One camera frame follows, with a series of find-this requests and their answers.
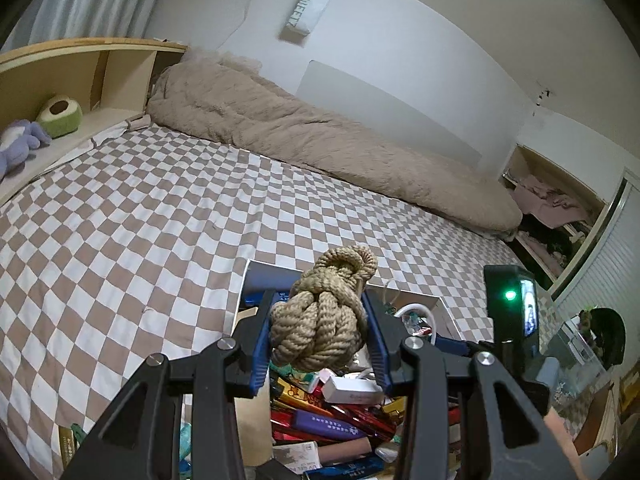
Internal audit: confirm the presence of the white printed card box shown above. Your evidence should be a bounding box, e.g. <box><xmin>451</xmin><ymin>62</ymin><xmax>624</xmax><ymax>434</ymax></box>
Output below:
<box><xmin>272</xmin><ymin>442</ymin><xmax>321</xmax><ymax>476</ymax></box>

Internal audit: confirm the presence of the grey curtain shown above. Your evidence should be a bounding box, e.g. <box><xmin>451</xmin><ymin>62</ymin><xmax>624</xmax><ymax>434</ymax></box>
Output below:
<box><xmin>10</xmin><ymin>0</ymin><xmax>173</xmax><ymax>53</ymax></box>

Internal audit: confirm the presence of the wooden open shelf unit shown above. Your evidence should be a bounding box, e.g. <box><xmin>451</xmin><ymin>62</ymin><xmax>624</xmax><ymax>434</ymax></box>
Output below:
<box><xmin>0</xmin><ymin>37</ymin><xmax>188</xmax><ymax>206</ymax></box>

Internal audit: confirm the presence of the teal box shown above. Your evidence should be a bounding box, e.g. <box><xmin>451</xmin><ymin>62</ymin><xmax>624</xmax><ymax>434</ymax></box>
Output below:
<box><xmin>175</xmin><ymin>422</ymin><xmax>194</xmax><ymax>463</ymax></box>

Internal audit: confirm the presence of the pile of pink clothes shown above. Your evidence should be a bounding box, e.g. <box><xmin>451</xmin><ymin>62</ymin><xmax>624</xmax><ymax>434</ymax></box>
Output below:
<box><xmin>512</xmin><ymin>175</ymin><xmax>591</xmax><ymax>228</ymax></box>

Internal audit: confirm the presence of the beige rope knot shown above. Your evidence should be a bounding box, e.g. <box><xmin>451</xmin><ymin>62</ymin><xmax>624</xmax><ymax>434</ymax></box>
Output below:
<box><xmin>269</xmin><ymin>244</ymin><xmax>378</xmax><ymax>372</ymax></box>

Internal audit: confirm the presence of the pile of assorted lighters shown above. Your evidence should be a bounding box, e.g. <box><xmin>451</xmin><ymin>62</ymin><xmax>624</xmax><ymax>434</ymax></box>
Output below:
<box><xmin>270</xmin><ymin>305</ymin><xmax>461</xmax><ymax>480</ymax></box>

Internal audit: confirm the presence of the white cardboard box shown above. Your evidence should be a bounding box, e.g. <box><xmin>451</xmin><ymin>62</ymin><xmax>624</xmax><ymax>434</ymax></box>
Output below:
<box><xmin>231</xmin><ymin>259</ymin><xmax>463</xmax><ymax>480</ymax></box>

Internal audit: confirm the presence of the clear storage bin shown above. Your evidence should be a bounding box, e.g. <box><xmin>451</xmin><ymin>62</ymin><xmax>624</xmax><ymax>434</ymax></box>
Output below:
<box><xmin>547</xmin><ymin>320</ymin><xmax>608</xmax><ymax>401</ymax></box>

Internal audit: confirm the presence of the beige flat case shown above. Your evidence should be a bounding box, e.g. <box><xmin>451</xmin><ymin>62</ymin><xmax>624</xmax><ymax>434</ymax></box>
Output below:
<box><xmin>235</xmin><ymin>395</ymin><xmax>275</xmax><ymax>468</ymax></box>

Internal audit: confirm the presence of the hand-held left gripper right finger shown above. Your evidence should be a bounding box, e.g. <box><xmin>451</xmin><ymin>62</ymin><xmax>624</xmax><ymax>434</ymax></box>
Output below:
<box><xmin>361</xmin><ymin>290</ymin><xmax>577</xmax><ymax>480</ymax></box>

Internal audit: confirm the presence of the closet shelf niche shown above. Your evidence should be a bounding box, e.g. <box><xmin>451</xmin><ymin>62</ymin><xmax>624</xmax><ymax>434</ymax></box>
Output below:
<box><xmin>500</xmin><ymin>142</ymin><xmax>626</xmax><ymax>291</ymax></box>

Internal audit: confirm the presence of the avocado plush toy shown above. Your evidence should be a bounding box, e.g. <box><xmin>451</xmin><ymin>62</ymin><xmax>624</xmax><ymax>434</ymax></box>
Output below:
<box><xmin>36</xmin><ymin>97</ymin><xmax>83</xmax><ymax>140</ymax></box>

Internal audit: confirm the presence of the blue lighter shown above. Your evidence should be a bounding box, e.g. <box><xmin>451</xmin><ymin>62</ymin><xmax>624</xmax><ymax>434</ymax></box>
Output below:
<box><xmin>320</xmin><ymin>455</ymin><xmax>386</xmax><ymax>478</ymax></box>

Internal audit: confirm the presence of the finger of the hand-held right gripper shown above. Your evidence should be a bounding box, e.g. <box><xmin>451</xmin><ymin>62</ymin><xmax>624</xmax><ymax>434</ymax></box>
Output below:
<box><xmin>434</xmin><ymin>336</ymin><xmax>494</xmax><ymax>358</ymax></box>

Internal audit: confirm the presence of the purple plush toy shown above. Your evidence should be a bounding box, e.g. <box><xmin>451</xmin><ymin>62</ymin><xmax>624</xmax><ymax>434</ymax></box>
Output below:
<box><xmin>0</xmin><ymin>119</ymin><xmax>53</xmax><ymax>181</ymax></box>

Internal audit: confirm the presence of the checkered bed sheet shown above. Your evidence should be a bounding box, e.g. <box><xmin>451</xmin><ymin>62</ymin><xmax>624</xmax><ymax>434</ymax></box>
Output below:
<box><xmin>0</xmin><ymin>120</ymin><xmax>551</xmax><ymax>480</ymax></box>

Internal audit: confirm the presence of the white hanging bag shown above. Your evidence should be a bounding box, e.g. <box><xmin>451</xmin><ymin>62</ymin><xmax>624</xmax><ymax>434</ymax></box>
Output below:
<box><xmin>279</xmin><ymin>0</ymin><xmax>335</xmax><ymax>47</ymax></box>

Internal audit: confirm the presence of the beige duvet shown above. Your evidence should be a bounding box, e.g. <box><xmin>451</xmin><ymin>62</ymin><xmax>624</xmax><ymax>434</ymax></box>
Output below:
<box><xmin>146</xmin><ymin>57</ymin><xmax>523</xmax><ymax>238</ymax></box>

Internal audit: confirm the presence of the purple lighter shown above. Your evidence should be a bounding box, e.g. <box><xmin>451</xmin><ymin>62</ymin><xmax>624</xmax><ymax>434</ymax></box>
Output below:
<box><xmin>292</xmin><ymin>408</ymin><xmax>361</xmax><ymax>436</ymax></box>

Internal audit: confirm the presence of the brown tube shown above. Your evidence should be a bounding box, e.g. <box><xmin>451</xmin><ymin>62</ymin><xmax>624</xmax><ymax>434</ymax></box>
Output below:
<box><xmin>320</xmin><ymin>437</ymin><xmax>371</xmax><ymax>463</ymax></box>

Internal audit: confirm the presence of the brown wooden board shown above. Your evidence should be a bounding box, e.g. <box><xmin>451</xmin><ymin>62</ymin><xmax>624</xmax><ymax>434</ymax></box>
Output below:
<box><xmin>572</xmin><ymin>375</ymin><xmax>621</xmax><ymax>461</ymax></box>

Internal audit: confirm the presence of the dark round item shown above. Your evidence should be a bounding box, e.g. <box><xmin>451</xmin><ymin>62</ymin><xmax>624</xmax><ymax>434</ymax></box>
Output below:
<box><xmin>582</xmin><ymin>307</ymin><xmax>627</xmax><ymax>368</ymax></box>

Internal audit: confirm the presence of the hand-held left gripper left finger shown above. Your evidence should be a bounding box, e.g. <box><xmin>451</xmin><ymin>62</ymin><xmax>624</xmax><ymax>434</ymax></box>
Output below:
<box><xmin>60</xmin><ymin>287</ymin><xmax>279</xmax><ymax>480</ymax></box>

